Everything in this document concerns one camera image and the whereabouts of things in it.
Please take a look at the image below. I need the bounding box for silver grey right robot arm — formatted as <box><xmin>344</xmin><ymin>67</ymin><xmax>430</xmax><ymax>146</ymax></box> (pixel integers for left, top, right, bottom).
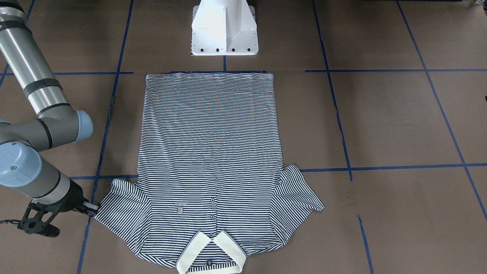
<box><xmin>0</xmin><ymin>0</ymin><xmax>99</xmax><ymax>216</ymax></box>

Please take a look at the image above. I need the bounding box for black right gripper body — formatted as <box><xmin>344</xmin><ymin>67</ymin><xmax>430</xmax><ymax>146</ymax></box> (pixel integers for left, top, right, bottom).
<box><xmin>59</xmin><ymin>183</ymin><xmax>90</xmax><ymax>215</ymax></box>

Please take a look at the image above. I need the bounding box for navy white striped polo shirt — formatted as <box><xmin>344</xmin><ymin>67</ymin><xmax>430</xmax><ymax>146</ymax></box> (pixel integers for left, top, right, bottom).
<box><xmin>95</xmin><ymin>73</ymin><xmax>324</xmax><ymax>274</ymax></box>

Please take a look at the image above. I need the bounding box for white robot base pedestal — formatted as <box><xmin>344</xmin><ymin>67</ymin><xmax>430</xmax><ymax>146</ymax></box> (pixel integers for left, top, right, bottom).
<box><xmin>190</xmin><ymin>0</ymin><xmax>259</xmax><ymax>56</ymax></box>

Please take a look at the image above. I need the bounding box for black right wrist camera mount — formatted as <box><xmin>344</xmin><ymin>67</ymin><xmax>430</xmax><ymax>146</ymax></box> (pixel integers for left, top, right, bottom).
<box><xmin>17</xmin><ymin>201</ymin><xmax>60</xmax><ymax>238</ymax></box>

